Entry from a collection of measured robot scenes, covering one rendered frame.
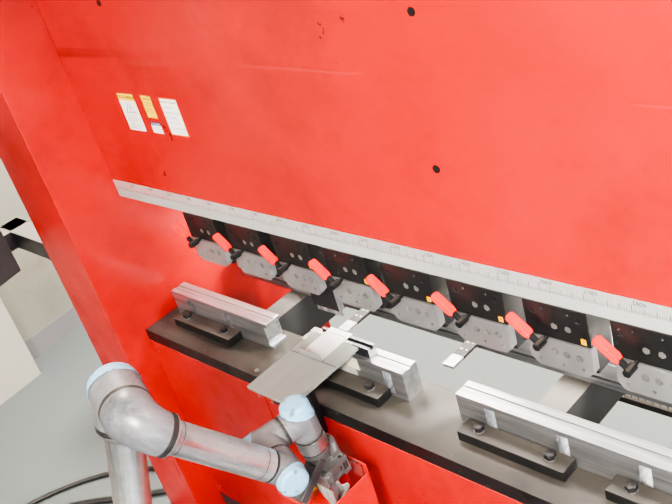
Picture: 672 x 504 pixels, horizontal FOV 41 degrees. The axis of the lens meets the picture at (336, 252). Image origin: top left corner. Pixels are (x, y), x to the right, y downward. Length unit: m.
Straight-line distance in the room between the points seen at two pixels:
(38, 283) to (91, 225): 2.17
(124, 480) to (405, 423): 0.74
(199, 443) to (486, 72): 0.94
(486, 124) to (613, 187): 0.26
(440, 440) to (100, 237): 1.32
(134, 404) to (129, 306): 1.26
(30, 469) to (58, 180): 1.84
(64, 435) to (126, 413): 2.62
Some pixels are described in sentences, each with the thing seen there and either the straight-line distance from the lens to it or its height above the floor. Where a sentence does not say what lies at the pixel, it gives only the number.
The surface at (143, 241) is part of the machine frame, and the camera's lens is 3.10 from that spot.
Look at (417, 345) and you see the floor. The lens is 4.14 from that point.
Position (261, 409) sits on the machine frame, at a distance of 2.84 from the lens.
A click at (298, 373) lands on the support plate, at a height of 1.00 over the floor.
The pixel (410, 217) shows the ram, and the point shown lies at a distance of 1.98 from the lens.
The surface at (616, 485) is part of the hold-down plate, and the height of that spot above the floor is 0.91.
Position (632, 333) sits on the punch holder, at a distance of 1.80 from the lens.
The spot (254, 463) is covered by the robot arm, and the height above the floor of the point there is 1.14.
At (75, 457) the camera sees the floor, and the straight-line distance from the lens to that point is 4.33.
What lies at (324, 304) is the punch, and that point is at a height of 1.11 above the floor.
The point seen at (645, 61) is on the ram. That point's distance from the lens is 1.49.
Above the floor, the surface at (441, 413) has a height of 0.87.
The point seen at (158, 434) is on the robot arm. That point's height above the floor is 1.33.
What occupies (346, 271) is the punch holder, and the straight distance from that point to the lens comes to 2.26.
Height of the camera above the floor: 2.41
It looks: 29 degrees down
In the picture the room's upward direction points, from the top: 17 degrees counter-clockwise
